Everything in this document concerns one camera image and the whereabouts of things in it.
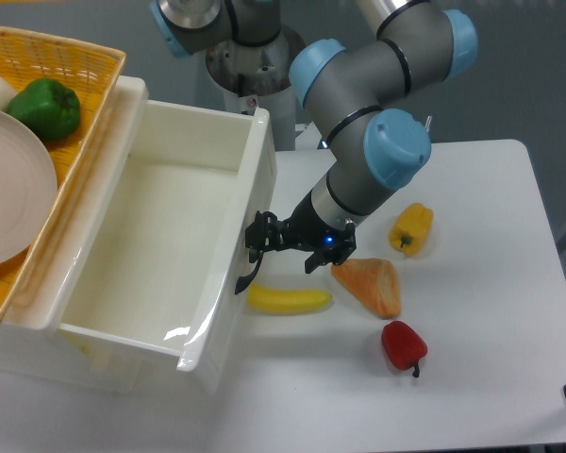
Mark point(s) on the yellow woven basket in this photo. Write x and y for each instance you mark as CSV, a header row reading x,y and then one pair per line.
x,y
91,70

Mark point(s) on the white drawer cabinet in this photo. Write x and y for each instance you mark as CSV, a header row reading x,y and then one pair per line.
x,y
30,342

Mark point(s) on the beige round plate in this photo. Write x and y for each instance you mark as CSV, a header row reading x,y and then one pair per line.
x,y
28,187

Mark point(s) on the yellow banana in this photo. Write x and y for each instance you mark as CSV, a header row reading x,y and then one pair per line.
x,y
286,302

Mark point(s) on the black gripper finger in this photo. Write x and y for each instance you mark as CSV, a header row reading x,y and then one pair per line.
x,y
264,234
334,246

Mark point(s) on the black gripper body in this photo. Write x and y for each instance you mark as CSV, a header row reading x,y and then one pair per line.
x,y
305,230

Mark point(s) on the green bell pepper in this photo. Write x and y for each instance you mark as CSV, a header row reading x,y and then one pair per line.
x,y
48,108

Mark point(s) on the white drawer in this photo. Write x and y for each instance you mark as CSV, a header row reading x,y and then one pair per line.
x,y
158,286

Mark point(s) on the red bell pepper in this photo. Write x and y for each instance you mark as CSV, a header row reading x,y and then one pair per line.
x,y
403,346

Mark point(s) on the yellow bell pepper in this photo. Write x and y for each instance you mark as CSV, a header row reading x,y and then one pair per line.
x,y
411,229

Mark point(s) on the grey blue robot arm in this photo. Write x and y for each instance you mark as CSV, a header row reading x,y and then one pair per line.
x,y
399,146

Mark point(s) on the orange bread slice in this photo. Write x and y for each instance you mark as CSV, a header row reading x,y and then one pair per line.
x,y
372,282

